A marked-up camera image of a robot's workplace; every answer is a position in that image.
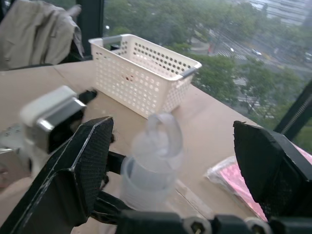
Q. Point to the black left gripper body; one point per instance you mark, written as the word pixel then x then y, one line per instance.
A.
pixel 65 129

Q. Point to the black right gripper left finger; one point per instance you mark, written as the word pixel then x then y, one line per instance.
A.
pixel 73 170

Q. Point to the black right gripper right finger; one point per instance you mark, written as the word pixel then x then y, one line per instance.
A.
pixel 273 170

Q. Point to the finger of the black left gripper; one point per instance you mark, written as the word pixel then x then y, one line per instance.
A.
pixel 116 162
pixel 109 204

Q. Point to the translucent plastic cup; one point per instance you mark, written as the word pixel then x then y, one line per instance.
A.
pixel 148 185

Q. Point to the pink packet in clear wrap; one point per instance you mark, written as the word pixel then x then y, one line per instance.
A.
pixel 229 180

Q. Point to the black chair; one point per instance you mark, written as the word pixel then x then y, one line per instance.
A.
pixel 73 54

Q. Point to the white perforated plastic basket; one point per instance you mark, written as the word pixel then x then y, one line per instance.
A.
pixel 136 73

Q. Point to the beige jacket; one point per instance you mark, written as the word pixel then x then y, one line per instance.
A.
pixel 36 31

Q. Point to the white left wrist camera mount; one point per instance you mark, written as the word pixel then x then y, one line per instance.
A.
pixel 48 109

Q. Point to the black slanted window frame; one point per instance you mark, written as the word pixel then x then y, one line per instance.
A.
pixel 295 109

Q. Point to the black vertical window frame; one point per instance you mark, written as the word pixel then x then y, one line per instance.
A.
pixel 90 22

